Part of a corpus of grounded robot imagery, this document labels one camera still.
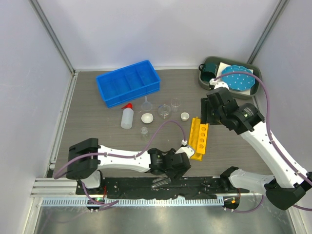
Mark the small clear glass beaker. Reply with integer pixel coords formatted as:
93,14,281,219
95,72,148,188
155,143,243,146
140,127,149,141

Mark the blue plastic divided bin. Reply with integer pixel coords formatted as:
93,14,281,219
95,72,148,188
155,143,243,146
96,60,160,108

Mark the blue polka dot plate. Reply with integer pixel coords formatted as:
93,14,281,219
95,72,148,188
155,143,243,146
221,65,255,91

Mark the white slotted cable duct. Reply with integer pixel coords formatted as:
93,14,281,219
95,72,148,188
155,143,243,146
41,196,224,207

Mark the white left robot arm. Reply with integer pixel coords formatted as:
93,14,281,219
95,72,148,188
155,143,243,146
66,138,195,195

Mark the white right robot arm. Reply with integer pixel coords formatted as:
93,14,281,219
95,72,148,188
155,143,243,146
200,87,312,210

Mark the grey-green plastic tray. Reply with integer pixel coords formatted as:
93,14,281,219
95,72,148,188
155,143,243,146
198,56,262,99

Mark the small white ceramic crucible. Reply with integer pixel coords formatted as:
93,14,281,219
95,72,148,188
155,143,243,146
180,112,190,121

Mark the clear glass test tube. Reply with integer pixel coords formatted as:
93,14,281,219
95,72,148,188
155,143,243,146
151,177,171,189

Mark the aluminium frame rail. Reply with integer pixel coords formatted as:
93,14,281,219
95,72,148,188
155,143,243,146
30,178,77,197

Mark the yellow test tube rack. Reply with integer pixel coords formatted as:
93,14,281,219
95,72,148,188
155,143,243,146
189,117,209,161

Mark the white square plate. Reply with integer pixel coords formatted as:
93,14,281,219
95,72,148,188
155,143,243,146
216,62,251,95

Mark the dark green mug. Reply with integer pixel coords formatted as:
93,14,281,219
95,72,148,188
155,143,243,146
198,62,218,82

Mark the tall clear glass beaker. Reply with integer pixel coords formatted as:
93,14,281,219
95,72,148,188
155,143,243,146
171,98,181,113

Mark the white wash bottle red cap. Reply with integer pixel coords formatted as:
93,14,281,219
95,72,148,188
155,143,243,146
120,103,134,129

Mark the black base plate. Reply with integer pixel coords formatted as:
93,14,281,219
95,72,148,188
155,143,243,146
75,175,249,200

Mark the white ceramic evaporating dish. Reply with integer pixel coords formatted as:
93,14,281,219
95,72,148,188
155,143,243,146
141,113,154,124

